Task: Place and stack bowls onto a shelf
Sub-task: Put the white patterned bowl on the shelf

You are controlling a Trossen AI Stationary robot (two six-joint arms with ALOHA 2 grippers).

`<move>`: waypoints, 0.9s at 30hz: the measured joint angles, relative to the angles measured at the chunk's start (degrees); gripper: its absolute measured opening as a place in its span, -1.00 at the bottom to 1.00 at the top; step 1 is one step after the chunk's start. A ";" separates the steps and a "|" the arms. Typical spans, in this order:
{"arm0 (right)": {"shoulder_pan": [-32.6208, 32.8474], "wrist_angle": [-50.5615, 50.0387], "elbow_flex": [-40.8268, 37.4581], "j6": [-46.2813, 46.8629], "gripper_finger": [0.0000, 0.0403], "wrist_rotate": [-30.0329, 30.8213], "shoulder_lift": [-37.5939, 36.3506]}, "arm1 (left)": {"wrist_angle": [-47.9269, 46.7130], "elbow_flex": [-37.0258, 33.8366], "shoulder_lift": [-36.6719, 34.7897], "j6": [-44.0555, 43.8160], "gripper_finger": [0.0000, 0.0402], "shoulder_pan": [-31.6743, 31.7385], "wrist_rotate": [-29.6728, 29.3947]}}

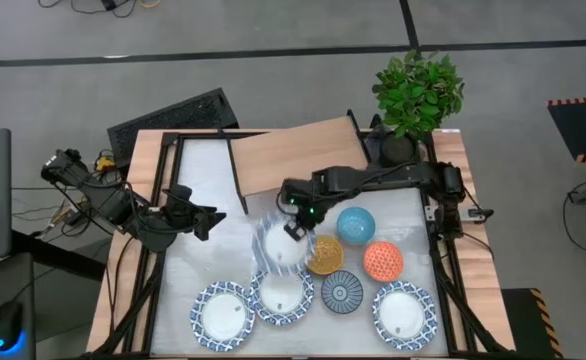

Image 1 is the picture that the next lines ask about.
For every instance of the small white control box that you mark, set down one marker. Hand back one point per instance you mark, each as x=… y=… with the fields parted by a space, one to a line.
x=475 y=214

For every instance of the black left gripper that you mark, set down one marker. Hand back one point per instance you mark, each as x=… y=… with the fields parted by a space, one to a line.
x=183 y=212

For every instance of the yellow patterned bowl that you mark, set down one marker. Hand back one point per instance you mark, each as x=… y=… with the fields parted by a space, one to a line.
x=328 y=257

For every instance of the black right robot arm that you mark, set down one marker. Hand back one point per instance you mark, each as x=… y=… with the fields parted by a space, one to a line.
x=373 y=177

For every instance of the light blue patterned bowl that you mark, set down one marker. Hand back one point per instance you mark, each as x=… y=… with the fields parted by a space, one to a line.
x=355 y=225

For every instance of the black mat with hazard stripes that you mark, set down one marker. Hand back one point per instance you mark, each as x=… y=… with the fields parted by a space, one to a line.
x=528 y=320
x=580 y=127

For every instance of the yellow connector plug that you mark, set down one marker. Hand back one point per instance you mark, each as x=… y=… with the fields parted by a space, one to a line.
x=105 y=163

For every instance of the black perforated panel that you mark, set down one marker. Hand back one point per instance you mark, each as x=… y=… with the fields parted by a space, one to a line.
x=173 y=117

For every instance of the blue white patterned plate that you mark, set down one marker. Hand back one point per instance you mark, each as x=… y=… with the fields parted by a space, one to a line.
x=281 y=295
x=222 y=316
x=278 y=250
x=404 y=315

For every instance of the black computer mouse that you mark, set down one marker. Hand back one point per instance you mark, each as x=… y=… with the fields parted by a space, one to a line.
x=5 y=325

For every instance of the dark blue striped bowl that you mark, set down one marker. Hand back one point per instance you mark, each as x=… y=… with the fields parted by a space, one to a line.
x=342 y=292

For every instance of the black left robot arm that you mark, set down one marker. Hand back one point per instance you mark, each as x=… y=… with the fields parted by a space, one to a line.
x=108 y=200

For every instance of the wooden shelf with black legs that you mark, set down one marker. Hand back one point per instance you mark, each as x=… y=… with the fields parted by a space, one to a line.
x=293 y=155

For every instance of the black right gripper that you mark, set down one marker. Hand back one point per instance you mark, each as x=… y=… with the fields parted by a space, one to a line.
x=303 y=197

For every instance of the orange patterned bowl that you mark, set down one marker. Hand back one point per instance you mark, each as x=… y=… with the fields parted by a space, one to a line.
x=383 y=261

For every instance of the black aluminium table frame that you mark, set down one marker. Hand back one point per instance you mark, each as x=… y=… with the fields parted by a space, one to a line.
x=198 y=134

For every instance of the black plant pot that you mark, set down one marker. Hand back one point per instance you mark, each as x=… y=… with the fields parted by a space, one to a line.
x=398 y=150

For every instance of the green leafy plant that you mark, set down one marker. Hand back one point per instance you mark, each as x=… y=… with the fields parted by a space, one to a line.
x=418 y=92

